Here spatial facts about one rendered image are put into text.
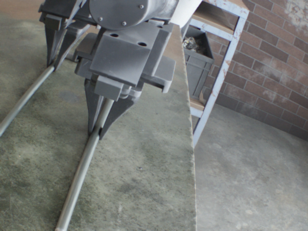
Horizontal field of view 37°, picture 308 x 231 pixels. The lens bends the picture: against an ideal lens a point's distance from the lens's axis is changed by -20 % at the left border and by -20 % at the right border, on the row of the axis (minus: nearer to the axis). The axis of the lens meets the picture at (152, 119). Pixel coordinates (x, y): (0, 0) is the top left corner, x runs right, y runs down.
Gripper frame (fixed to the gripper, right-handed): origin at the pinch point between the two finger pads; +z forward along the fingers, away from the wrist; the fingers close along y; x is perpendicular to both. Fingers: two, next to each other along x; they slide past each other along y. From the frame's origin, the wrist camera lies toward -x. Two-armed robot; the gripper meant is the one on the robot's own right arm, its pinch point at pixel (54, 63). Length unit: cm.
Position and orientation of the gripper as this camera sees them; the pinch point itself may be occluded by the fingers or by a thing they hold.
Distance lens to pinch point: 70.3
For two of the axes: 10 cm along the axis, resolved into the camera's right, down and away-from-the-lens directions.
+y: 9.3, 3.8, 0.1
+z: -3.4, 8.3, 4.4
